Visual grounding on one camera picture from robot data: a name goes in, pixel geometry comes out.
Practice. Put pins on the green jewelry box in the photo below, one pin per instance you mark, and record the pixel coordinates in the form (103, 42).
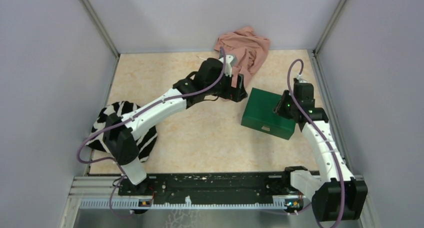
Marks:
(259, 115)

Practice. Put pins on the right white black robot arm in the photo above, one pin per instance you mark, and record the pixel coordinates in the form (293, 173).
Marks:
(336, 194)

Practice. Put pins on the pink cloth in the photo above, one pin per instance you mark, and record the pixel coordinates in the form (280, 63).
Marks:
(251, 51)

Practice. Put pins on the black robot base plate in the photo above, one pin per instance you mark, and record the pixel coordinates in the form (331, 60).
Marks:
(216, 188)

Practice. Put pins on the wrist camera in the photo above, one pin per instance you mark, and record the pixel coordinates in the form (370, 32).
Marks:
(228, 61)
(300, 79)

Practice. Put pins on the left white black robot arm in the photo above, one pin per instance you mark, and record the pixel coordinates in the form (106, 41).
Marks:
(214, 78)

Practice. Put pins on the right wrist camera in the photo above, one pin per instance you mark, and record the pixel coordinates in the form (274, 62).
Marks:
(300, 79)

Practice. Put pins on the white cable tray rail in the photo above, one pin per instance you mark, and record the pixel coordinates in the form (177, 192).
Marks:
(185, 204)

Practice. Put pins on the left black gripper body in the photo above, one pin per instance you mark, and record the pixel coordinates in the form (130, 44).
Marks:
(227, 91)

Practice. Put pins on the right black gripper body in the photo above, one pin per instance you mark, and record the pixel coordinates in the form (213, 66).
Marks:
(286, 105)

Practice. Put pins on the zebra print pouch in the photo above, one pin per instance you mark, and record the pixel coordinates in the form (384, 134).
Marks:
(145, 145)

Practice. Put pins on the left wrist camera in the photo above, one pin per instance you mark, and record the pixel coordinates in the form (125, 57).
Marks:
(228, 61)

